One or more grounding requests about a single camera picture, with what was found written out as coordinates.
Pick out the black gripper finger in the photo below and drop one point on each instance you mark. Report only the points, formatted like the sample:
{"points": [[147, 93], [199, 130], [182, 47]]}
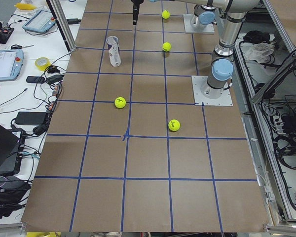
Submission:
{"points": [[136, 9]]}

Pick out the clear Wilson tennis ball can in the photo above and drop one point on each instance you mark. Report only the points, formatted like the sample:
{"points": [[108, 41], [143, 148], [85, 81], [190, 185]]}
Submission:
{"points": [[113, 50]]}

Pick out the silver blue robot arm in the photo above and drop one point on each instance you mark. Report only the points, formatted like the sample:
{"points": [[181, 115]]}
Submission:
{"points": [[221, 65], [232, 6]]}

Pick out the yellow tennis ball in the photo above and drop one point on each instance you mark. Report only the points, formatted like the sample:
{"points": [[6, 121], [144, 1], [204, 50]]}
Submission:
{"points": [[165, 14], [166, 47], [120, 102], [174, 125]]}

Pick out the blue grey teach pendant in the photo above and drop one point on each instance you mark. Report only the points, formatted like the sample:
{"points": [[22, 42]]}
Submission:
{"points": [[11, 62], [40, 23]]}

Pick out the yellow tape roll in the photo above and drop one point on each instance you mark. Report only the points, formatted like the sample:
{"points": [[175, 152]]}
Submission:
{"points": [[42, 63]]}

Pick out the yellow plastic bag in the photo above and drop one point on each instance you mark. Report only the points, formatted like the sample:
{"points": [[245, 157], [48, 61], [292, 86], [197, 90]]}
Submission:
{"points": [[25, 6]]}

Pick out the black power strip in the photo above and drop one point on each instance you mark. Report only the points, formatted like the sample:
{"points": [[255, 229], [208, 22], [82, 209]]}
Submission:
{"points": [[52, 101]]}

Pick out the black smartphone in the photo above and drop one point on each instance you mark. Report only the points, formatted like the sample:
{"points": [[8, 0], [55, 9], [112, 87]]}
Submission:
{"points": [[35, 79]]}

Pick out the white crumpled cloth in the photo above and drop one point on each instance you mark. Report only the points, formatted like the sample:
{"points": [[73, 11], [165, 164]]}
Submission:
{"points": [[259, 52]]}

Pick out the black power adapter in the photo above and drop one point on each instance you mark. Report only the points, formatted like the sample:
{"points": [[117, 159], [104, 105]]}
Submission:
{"points": [[30, 118]]}

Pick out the black laptop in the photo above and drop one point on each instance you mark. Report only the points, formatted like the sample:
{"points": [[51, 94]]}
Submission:
{"points": [[11, 146]]}

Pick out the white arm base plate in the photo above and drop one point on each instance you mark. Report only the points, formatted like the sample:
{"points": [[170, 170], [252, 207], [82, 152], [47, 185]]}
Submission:
{"points": [[204, 95], [202, 24]]}

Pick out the aluminium frame post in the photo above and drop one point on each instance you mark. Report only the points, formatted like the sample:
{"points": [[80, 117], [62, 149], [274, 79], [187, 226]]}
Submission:
{"points": [[63, 26]]}

